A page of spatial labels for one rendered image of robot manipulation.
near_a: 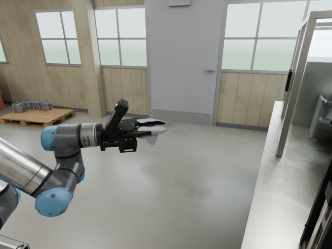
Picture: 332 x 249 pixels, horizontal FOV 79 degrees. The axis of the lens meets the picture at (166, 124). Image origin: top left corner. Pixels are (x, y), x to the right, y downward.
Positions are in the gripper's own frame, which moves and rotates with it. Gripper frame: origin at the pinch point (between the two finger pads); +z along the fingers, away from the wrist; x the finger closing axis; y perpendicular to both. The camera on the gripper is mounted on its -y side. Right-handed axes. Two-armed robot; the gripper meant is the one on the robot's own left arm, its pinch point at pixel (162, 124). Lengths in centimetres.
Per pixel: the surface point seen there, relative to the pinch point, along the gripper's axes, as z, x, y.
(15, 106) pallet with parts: -239, -354, 147
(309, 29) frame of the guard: 68, -28, -26
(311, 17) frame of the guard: 68, -29, -30
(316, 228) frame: 38, 30, 18
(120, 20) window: -20, -353, -9
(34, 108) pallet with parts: -212, -368, 159
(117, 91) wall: -38, -346, 119
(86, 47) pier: -85, -355, 35
